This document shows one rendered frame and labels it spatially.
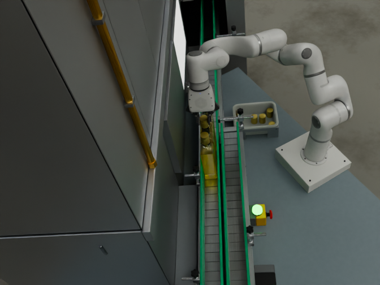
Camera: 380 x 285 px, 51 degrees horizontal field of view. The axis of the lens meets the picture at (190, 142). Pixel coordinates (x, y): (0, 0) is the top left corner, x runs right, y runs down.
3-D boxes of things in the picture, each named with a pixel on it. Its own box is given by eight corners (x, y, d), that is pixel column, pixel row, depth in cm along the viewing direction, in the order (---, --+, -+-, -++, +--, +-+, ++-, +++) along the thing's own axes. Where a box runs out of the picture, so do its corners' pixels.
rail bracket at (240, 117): (219, 126, 198) (216, 109, 189) (253, 124, 196) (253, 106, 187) (219, 131, 196) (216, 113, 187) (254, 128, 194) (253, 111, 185)
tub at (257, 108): (233, 115, 219) (232, 104, 212) (275, 111, 216) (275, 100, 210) (234, 139, 208) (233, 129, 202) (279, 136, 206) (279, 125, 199)
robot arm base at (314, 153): (320, 137, 195) (327, 116, 183) (338, 155, 189) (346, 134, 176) (294, 151, 191) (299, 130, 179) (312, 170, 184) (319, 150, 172)
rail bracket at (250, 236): (246, 238, 161) (245, 223, 151) (265, 238, 160) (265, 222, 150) (247, 248, 158) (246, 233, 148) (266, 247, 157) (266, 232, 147)
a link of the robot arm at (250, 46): (262, 59, 153) (211, 73, 147) (245, 48, 163) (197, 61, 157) (262, 38, 148) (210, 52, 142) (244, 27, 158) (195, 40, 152)
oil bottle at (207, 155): (204, 169, 184) (199, 140, 168) (217, 168, 184) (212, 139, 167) (204, 179, 181) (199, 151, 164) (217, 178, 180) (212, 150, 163)
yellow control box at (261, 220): (249, 212, 182) (248, 204, 176) (266, 211, 181) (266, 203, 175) (250, 227, 177) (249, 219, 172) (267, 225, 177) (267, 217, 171)
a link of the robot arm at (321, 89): (299, 77, 167) (331, 64, 171) (313, 130, 173) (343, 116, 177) (312, 77, 158) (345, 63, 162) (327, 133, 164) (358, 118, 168)
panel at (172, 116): (181, 42, 229) (171, -13, 203) (186, 41, 229) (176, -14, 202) (175, 173, 173) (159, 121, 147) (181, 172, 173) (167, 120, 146)
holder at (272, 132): (223, 116, 220) (222, 107, 214) (274, 112, 217) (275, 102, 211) (224, 141, 209) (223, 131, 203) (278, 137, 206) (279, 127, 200)
